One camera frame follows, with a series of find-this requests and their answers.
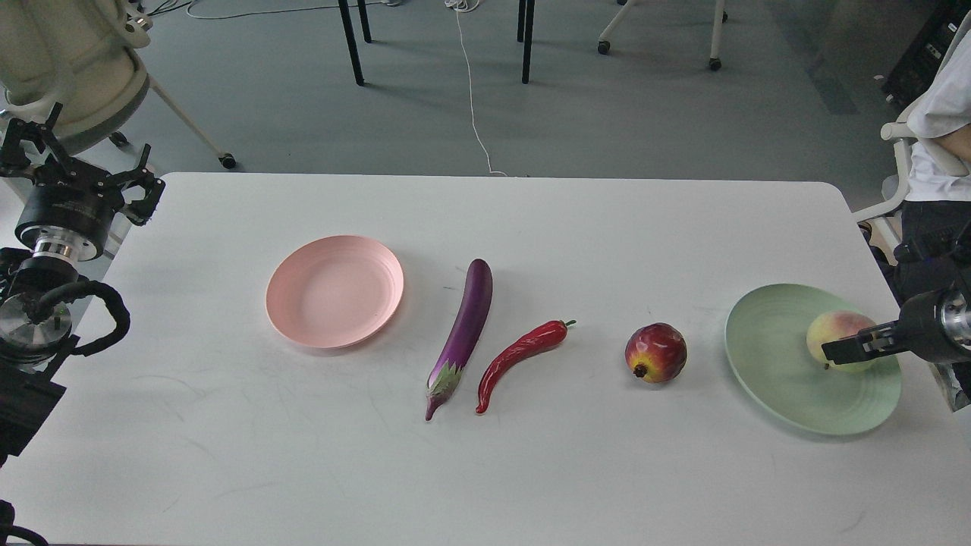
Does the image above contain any black table leg left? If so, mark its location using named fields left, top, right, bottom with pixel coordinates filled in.
left=338, top=0, right=373, bottom=87

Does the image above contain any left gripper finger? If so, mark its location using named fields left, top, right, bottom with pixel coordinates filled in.
left=1, top=102, right=65, bottom=182
left=110, top=144, right=166, bottom=227

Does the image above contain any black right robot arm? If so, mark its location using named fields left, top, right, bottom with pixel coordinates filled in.
left=821, top=224, right=970, bottom=410

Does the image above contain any purple eggplant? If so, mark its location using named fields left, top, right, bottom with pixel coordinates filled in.
left=424, top=259, right=495, bottom=422

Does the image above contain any green pink peach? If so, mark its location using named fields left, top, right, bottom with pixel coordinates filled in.
left=806, top=310, right=876, bottom=373

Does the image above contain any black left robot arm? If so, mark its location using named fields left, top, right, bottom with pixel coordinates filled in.
left=1, top=103, right=165, bottom=460

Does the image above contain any pink plate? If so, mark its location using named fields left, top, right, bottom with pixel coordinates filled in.
left=265, top=235, right=405, bottom=350

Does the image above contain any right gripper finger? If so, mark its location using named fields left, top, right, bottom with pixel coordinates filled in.
left=822, top=322, right=907, bottom=366

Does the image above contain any red pomegranate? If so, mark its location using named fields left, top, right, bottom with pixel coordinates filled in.
left=624, top=322, right=689, bottom=384

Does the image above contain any green plate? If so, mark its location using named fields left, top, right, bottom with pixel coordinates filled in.
left=724, top=284, right=902, bottom=436

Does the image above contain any white floor cable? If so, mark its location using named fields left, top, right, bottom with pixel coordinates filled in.
left=444, top=0, right=509, bottom=177

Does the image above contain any white chair base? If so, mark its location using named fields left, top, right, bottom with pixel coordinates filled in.
left=597, top=0, right=729, bottom=72

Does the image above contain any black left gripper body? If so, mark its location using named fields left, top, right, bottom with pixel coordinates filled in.
left=14, top=182, right=125, bottom=262

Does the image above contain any black table leg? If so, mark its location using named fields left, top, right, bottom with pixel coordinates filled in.
left=338, top=0, right=373, bottom=87
left=516, top=0, right=536, bottom=84

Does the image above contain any beige office chair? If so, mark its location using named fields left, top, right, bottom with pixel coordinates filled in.
left=1, top=1, right=235, bottom=169

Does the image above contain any black table leg right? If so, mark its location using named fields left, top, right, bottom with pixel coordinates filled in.
left=516, top=0, right=536, bottom=84

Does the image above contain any red chili pepper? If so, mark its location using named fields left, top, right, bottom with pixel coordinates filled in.
left=475, top=319, right=577, bottom=415

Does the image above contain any seated person white shirt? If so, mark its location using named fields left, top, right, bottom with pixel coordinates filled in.
left=894, top=17, right=970, bottom=300

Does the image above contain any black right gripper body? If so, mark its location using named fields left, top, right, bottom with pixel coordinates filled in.
left=899, top=290, right=958, bottom=364

